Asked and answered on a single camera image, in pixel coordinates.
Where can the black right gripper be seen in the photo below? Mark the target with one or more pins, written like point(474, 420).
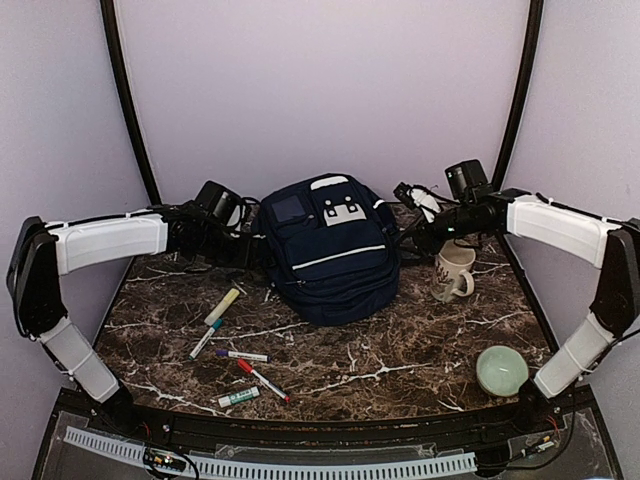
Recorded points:
point(423, 236)

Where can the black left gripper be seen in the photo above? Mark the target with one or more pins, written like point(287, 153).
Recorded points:
point(242, 257)

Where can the yellow highlighter pen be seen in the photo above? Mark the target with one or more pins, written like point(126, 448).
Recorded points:
point(222, 306)

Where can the teal capped white marker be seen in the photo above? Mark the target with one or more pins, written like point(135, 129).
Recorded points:
point(205, 339)

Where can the navy blue student backpack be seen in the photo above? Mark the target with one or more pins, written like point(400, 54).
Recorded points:
point(327, 246)

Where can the purple capped white marker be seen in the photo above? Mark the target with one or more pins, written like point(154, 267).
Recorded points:
point(243, 355)

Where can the red capped white marker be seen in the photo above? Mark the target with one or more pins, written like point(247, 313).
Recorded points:
point(245, 366)

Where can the green white glue stick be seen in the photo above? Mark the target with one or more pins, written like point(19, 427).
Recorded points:
point(239, 397)

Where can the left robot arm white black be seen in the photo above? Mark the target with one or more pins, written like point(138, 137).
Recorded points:
point(209, 227)

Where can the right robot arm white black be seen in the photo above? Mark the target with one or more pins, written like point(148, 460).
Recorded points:
point(609, 245)

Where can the cream floral ceramic mug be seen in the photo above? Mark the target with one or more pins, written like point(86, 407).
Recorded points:
point(452, 277)

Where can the pale green ceramic bowl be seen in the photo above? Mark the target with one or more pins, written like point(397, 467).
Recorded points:
point(501, 371)

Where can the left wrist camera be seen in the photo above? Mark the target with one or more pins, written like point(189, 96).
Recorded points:
point(238, 219)

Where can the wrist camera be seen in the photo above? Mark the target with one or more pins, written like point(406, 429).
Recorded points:
point(238, 219)
point(417, 197)

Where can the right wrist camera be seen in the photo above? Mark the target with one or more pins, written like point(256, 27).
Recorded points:
point(417, 197)

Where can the white slotted cable duct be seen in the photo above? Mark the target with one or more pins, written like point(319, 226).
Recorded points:
point(254, 463)

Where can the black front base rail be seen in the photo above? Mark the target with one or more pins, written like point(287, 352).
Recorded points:
point(567, 440)

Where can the right black frame post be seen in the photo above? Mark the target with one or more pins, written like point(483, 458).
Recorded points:
point(520, 94)

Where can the black frame post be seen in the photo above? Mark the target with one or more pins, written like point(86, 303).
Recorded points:
point(128, 109)
point(520, 94)

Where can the left black frame post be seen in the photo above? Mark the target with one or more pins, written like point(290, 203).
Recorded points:
point(128, 109)

